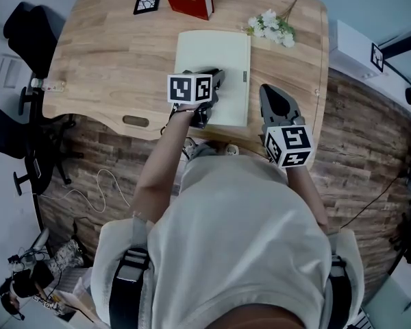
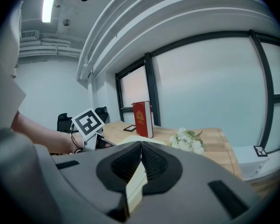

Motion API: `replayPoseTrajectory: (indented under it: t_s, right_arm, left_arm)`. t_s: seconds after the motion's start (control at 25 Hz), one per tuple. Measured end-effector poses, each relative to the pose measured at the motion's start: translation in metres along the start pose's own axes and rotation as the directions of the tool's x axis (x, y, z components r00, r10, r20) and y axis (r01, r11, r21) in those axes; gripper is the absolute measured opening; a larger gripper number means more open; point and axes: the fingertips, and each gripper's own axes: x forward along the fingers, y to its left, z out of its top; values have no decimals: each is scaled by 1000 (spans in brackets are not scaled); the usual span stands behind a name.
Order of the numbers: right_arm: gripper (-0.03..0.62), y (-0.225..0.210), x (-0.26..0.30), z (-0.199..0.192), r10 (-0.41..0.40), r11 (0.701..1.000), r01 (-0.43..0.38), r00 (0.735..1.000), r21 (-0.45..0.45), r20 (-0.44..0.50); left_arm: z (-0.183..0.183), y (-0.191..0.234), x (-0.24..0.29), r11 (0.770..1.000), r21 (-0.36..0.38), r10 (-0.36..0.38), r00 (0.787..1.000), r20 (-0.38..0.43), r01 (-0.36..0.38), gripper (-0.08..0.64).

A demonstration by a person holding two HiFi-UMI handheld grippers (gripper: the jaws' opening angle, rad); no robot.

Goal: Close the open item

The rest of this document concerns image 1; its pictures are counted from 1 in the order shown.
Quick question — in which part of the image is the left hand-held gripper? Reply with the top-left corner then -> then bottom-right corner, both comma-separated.
166,67 -> 226,130

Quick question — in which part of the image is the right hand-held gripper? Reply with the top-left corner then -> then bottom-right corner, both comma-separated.
258,83 -> 315,169

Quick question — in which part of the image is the cream notebook item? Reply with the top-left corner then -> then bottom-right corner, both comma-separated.
173,29 -> 252,128

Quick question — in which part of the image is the person's right forearm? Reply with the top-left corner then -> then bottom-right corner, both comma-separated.
285,164 -> 330,235

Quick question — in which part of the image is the person's left forearm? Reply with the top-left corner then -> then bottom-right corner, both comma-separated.
132,102 -> 202,224

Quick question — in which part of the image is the white artificial flower sprig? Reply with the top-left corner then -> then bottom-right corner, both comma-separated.
242,0 -> 299,49

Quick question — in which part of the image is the white cabinet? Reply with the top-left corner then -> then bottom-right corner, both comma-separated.
328,19 -> 388,80

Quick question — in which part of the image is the white power strip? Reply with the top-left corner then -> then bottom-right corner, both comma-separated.
30,77 -> 67,93

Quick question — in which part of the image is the person's white shirt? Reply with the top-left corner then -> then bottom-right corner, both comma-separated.
90,155 -> 366,329

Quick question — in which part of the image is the black office chair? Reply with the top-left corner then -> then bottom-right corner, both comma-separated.
0,1 -> 85,197

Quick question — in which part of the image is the patterned cloth bundle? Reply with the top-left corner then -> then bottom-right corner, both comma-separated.
49,239 -> 86,278

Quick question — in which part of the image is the black picture frame white pattern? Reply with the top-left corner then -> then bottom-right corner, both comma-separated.
132,0 -> 163,16

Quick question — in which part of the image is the black frame deer picture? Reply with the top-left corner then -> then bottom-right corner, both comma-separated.
370,42 -> 386,73

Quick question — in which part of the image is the white cable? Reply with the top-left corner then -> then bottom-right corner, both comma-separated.
40,168 -> 132,214

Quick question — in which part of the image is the thin black cable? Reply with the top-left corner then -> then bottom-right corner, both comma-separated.
340,169 -> 409,230

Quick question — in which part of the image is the black grey shoulder strap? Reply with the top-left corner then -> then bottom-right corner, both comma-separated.
108,247 -> 152,329
327,254 -> 353,329

